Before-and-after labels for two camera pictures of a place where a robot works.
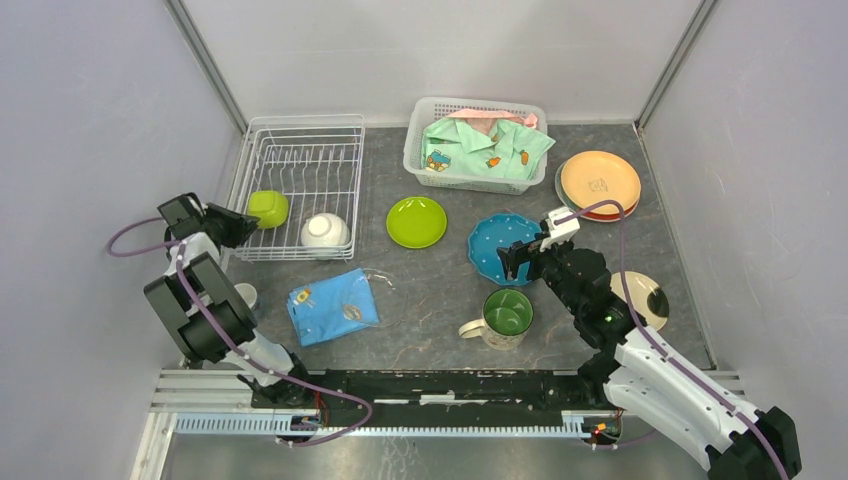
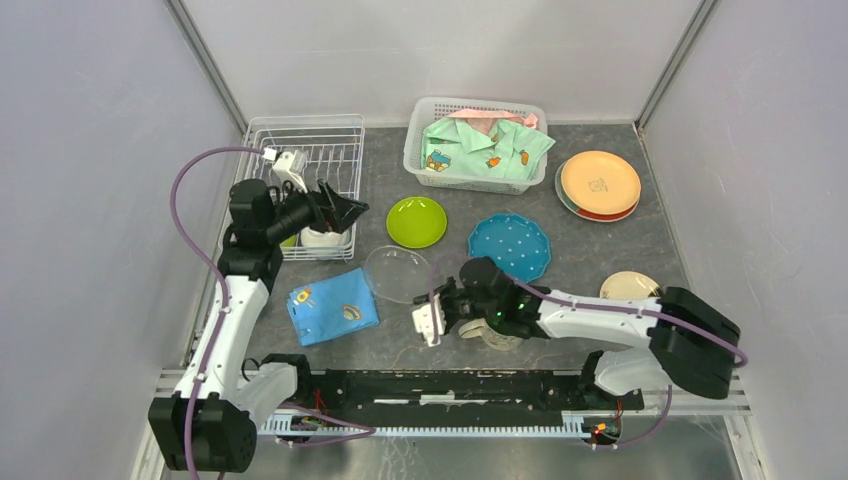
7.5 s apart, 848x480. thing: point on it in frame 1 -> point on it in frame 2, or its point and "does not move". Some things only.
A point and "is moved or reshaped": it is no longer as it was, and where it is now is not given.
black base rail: (563, 392) does not move
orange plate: (591, 178) does not move
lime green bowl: (270, 206) is moved or reshaped
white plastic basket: (427, 111) does not move
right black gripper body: (543, 264) -> (459, 303)
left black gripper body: (211, 216) -> (304, 211)
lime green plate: (416, 222) does not move
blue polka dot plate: (496, 232) does not move
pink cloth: (481, 120) does not move
